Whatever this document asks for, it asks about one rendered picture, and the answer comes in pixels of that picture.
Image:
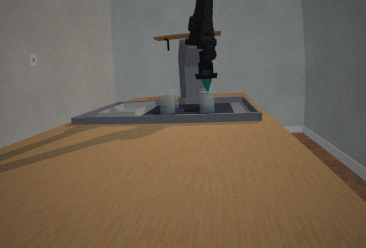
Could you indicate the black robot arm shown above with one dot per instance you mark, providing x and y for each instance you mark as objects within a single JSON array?
[{"x": 203, "y": 36}]

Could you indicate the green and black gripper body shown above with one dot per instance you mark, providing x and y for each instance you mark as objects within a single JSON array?
[{"x": 212, "y": 75}]

